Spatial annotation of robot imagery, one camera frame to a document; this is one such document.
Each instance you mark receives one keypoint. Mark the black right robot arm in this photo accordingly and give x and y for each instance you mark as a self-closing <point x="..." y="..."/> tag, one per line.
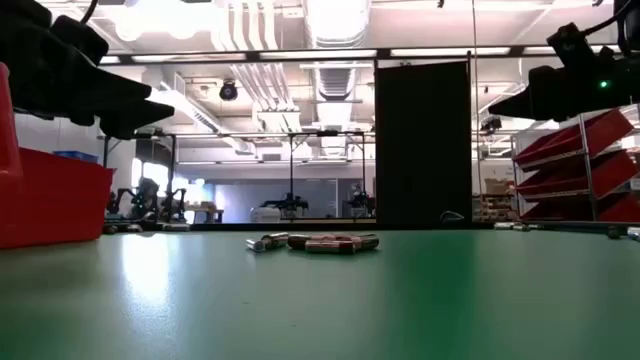
<point x="630" y="25"/>

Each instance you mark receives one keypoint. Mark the black mounted camera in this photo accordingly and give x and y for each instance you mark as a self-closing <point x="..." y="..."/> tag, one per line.
<point x="491" y="124"/>

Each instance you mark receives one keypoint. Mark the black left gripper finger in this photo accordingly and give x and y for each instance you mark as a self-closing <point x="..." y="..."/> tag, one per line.
<point x="135" y="115"/>
<point x="110" y="85"/>

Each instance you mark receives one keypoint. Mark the black station frame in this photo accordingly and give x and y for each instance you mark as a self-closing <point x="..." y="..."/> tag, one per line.
<point x="173" y="160"/>
<point x="291" y="165"/>

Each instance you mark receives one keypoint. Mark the silver ventilation duct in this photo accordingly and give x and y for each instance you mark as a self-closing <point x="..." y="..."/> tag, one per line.
<point x="336" y="25"/>

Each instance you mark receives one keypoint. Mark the black ceiling spotlight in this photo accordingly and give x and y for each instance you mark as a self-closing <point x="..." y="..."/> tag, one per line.
<point x="228" y="91"/>

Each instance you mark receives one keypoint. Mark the ceiling light strip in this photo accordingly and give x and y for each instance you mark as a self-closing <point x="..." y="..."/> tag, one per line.
<point x="190" y="57"/>
<point x="537" y="50"/>
<point x="110" y="60"/>
<point x="318" y="54"/>
<point x="450" y="51"/>

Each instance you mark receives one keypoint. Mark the blue storage bin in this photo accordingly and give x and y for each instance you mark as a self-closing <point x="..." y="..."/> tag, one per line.
<point x="75" y="156"/>

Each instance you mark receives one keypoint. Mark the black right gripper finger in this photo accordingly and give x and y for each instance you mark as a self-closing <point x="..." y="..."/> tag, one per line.
<point x="545" y="95"/>

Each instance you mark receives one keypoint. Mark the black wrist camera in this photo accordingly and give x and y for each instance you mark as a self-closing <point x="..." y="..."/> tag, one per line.
<point x="80" y="40"/>
<point x="570" y="45"/>

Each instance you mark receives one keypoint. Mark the green table mat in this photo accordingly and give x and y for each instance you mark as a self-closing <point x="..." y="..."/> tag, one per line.
<point x="320" y="310"/>

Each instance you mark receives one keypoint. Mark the red shelf bin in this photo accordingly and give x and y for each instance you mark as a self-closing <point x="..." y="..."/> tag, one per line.
<point x="610" y="175"/>
<point x="620" y="210"/>
<point x="600" y="130"/>

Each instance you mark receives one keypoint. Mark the cardboard box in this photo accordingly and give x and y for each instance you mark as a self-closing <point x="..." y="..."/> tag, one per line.
<point x="496" y="186"/>

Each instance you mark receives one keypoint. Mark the black divider panel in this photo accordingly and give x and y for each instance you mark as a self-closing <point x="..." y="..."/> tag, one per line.
<point x="422" y="150"/>

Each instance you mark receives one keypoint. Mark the white plastic container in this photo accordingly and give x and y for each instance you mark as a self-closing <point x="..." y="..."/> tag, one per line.
<point x="265" y="215"/>

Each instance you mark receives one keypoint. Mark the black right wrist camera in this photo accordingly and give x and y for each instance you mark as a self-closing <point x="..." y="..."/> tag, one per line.
<point x="570" y="45"/>

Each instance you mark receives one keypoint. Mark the red plastic bin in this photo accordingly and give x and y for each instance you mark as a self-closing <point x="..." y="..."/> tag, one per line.
<point x="55" y="200"/>

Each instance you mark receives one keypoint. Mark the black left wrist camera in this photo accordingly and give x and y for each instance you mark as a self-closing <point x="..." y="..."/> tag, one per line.
<point x="80" y="40"/>

